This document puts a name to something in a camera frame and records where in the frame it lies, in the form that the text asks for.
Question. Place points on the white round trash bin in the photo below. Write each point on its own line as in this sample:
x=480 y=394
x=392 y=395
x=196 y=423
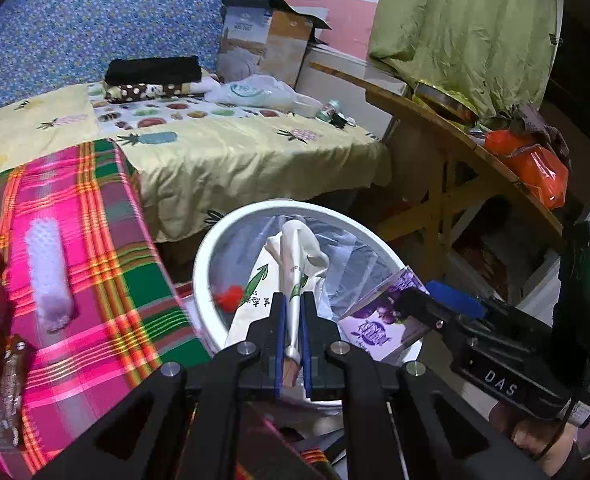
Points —
x=359 y=260

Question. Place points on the purple grape drink carton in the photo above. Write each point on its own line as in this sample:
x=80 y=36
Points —
x=376 y=325

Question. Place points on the cream paper bag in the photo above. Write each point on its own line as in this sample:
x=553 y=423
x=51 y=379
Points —
x=290 y=262

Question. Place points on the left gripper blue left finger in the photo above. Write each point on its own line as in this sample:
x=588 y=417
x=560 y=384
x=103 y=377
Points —
x=279 y=306

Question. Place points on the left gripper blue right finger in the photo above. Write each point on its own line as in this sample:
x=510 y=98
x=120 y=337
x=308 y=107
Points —
x=307 y=306

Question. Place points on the metal pan on table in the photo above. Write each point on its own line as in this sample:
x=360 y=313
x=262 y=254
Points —
x=443 y=104

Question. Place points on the green curtain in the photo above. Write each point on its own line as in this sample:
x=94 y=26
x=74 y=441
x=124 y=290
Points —
x=489 y=54

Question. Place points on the polka dot brown cloth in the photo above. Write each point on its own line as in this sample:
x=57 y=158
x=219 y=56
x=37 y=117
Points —
x=125 y=93

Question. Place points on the plaid pink green tablecloth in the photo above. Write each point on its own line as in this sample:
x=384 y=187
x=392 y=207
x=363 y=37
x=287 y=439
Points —
x=129 y=319

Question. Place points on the white foam net sleeve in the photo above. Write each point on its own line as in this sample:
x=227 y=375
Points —
x=48 y=274

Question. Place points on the wooden round table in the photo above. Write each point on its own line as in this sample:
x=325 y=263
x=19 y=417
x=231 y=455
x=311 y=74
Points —
x=462 y=175

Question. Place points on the small bottle on bed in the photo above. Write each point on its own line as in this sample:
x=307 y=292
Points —
x=331 y=113

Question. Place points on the brown coffee sachet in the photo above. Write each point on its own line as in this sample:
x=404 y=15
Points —
x=12 y=387

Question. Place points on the open cardboard box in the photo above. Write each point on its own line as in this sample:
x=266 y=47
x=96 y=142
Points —
x=265 y=37

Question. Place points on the black folded cloth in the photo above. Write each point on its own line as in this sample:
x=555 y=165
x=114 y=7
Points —
x=178 y=70

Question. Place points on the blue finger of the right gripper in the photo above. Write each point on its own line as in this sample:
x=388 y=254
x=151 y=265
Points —
x=413 y=303
x=455 y=300

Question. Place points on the blue floral mattress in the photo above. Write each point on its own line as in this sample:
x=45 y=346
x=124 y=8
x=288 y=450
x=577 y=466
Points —
x=49 y=44

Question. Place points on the orange plastic bag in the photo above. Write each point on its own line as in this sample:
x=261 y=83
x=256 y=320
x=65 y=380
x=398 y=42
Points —
x=539 y=169

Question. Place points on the white plastic bag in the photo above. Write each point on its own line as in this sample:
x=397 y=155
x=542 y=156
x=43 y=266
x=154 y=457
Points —
x=255 y=91

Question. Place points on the yellow pineapple bed sheet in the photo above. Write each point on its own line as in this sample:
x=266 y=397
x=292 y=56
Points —
x=195 y=158

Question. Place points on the right hand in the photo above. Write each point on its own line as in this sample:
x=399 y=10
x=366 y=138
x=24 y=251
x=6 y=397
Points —
x=562 y=461

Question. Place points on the clear bottle red label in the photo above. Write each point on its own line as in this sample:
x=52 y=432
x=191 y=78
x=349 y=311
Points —
x=230 y=299

